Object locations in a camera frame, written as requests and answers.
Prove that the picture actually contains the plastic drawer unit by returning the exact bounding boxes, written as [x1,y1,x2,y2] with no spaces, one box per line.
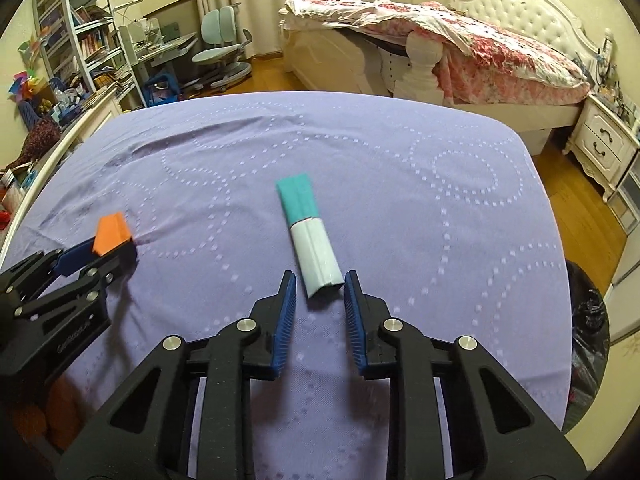
[607,160,640,241]

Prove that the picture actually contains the pale blue desk chair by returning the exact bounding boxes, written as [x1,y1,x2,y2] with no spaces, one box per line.
[191,6,253,92]

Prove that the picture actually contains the white bookshelf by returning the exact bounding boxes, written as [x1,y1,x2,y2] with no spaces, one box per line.
[32,0,146,111]

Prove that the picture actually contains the white tufted headboard bed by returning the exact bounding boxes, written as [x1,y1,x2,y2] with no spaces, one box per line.
[280,0,608,156]

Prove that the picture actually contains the pink floral quilt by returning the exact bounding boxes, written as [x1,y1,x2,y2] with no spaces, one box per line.
[285,0,592,106]

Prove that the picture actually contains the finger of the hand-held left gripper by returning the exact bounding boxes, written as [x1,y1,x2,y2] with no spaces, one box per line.
[14,239,139,317]
[0,240,99,294]

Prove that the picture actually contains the white ornate bed frame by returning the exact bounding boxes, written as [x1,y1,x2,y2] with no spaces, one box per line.
[0,94,123,263]

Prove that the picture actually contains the beige curtains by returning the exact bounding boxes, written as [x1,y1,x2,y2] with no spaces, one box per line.
[187,0,416,59]

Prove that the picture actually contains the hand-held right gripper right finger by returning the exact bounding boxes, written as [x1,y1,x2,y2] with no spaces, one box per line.
[343,270,587,480]

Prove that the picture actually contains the maroon fuzzy bundle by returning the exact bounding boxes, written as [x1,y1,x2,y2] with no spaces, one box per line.
[10,116,64,169]

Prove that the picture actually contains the white nightstand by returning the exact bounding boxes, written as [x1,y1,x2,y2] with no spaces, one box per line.
[562,94,640,203]

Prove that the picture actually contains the blue plastic basket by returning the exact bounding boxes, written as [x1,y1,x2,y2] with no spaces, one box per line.
[17,101,42,129]

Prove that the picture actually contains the black trash bag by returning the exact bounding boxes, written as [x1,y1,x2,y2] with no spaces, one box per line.
[562,257,612,433]

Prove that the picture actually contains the colourful pinwheel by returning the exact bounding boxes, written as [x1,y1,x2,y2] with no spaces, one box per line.
[7,71,45,107]

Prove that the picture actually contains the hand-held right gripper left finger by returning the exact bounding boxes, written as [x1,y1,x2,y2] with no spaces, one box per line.
[55,270,298,480]

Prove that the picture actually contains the grey study desk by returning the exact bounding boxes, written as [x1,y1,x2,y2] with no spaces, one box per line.
[117,32,199,109]

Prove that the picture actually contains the purple bed sheet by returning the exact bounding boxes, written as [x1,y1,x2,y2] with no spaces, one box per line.
[0,91,576,480]

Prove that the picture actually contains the small orange box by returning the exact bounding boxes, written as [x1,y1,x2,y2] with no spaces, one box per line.
[93,212,132,256]

